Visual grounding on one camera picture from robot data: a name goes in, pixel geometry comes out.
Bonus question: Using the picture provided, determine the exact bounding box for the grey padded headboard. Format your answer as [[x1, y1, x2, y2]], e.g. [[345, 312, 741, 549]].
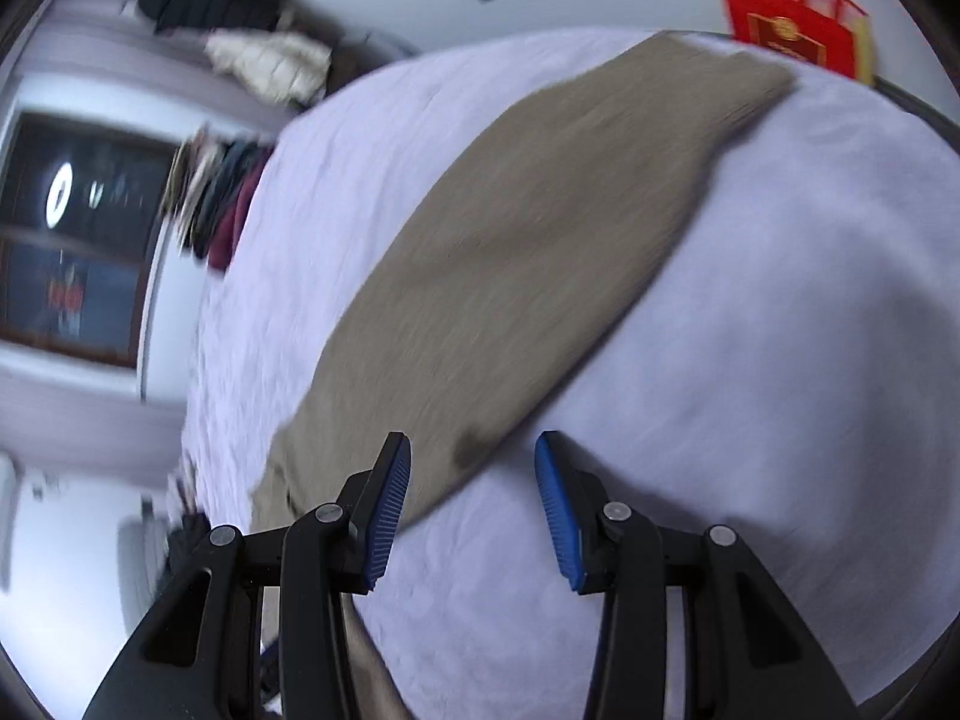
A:
[[116, 514, 177, 627]]

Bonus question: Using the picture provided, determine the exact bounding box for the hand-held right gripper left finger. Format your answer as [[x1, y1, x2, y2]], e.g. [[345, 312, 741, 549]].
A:
[[81, 431, 413, 720]]

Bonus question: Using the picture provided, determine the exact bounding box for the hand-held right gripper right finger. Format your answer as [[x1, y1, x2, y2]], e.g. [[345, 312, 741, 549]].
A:
[[534, 430, 862, 720]]

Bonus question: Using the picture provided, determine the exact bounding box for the black clothing heap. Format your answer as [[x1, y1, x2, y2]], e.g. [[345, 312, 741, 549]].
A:
[[169, 510, 211, 578]]

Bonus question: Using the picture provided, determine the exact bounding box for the cream puffer jacket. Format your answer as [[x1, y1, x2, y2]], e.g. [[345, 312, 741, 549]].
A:
[[204, 28, 332, 107]]

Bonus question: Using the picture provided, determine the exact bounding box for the lavender plush blanket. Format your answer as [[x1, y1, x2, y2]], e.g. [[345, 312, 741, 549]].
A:
[[176, 28, 960, 720]]

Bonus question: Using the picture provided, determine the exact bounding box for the red gift bag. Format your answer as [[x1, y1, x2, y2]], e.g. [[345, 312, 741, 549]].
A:
[[716, 0, 875, 85]]

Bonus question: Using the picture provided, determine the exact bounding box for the black jacket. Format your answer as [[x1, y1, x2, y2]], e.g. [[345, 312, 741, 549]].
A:
[[139, 0, 290, 35]]

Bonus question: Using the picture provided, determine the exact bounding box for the tan knitted sweater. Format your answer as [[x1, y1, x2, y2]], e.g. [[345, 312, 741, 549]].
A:
[[251, 30, 797, 720]]

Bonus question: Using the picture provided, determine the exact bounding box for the pile of folded clothes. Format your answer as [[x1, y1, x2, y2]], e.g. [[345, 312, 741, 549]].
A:
[[166, 127, 275, 275]]

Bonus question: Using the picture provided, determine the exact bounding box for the white curtain valance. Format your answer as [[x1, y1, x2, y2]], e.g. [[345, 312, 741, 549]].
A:
[[15, 0, 301, 128]]

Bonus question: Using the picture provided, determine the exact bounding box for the dark framed window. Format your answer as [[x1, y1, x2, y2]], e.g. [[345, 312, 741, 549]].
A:
[[0, 111, 181, 368]]

